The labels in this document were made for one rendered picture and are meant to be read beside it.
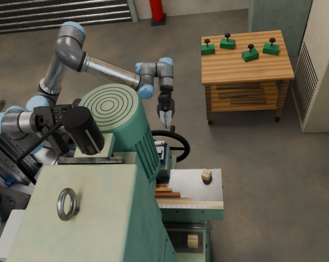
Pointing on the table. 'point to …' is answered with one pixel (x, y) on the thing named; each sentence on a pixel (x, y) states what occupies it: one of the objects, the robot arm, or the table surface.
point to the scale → (184, 207)
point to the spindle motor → (124, 123)
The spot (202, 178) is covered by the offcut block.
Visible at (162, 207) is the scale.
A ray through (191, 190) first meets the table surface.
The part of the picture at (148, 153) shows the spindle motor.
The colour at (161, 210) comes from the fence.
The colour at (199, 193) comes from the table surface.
